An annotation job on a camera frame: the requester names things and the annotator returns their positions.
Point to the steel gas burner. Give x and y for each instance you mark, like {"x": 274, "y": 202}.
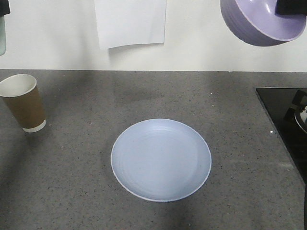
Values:
{"x": 297, "y": 112}

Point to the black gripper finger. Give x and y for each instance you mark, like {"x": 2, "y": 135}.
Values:
{"x": 291, "y": 7}
{"x": 4, "y": 7}

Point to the pale green plastic spoon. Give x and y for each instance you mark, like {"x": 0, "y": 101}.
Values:
{"x": 2, "y": 36}

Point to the white paper sheet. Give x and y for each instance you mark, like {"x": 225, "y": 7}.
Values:
{"x": 130, "y": 22}

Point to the black induction cooktop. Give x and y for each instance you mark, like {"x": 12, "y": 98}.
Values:
{"x": 287, "y": 108}

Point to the light blue plate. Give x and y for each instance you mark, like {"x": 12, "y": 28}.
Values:
{"x": 161, "y": 160}

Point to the lilac plastic bowl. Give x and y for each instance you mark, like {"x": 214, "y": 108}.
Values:
{"x": 256, "y": 23}

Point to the brown paper cup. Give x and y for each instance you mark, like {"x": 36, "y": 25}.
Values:
{"x": 21, "y": 95}

